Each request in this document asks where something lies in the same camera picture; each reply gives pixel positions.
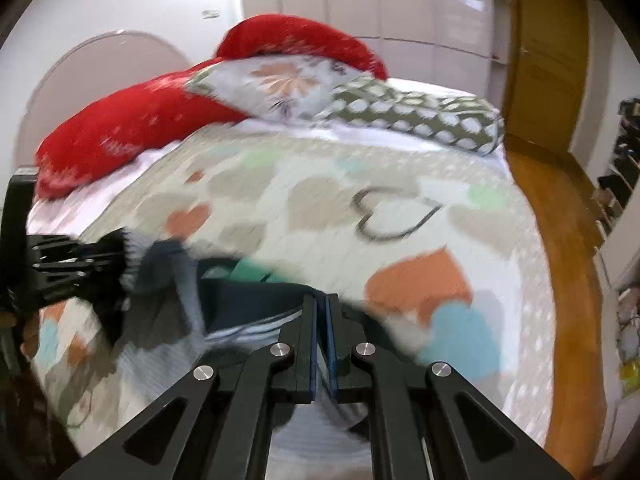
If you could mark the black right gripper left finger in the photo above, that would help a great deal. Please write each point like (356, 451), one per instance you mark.
(214, 423)

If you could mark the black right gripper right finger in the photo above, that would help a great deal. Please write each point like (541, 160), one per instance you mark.
(425, 422)

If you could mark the navy striped pants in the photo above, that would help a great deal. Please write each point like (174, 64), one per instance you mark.
(177, 307)

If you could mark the long red pillow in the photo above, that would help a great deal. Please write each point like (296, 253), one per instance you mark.
(112, 132)

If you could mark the heart patterned quilt bedspread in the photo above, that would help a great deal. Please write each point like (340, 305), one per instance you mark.
(437, 245)

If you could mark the round pale headboard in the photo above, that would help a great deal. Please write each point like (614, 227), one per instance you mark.
(95, 68)

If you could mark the white shelving unit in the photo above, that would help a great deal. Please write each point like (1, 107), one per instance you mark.
(617, 259)

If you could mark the grey floral pillow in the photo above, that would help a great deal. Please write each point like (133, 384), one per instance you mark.
(280, 88)

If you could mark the olive white patterned bolster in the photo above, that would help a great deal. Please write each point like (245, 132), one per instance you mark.
(468, 123)

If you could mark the wooden door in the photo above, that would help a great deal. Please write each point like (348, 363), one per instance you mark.
(550, 57)

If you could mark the glossy white wardrobe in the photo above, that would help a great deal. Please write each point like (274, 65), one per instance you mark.
(458, 44)

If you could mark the white wall switch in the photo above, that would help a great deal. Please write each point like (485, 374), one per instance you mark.
(210, 14)

